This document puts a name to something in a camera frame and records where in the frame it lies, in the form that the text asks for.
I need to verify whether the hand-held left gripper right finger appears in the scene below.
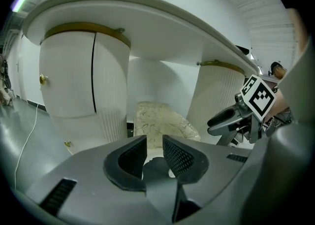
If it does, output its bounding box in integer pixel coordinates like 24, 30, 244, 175
162, 134, 210, 185

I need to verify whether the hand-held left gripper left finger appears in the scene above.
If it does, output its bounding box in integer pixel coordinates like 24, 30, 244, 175
103, 135, 148, 192

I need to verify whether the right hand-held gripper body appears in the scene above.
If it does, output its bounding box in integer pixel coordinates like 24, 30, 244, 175
207, 74, 277, 146

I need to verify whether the cream patterned cushioned stool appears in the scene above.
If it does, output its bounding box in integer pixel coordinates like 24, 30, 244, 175
134, 101, 201, 151

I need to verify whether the person's right forearm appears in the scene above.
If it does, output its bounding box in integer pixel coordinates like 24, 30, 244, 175
266, 85, 292, 122

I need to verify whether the person's grey shirt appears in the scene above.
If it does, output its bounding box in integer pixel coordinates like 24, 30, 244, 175
278, 37, 315, 128

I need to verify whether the white table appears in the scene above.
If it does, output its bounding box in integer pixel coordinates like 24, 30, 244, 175
22, 0, 262, 157

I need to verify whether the white door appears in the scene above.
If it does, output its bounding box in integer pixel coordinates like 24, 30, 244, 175
15, 38, 28, 102

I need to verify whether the white cable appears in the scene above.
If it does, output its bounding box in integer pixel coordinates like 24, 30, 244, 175
14, 102, 39, 191

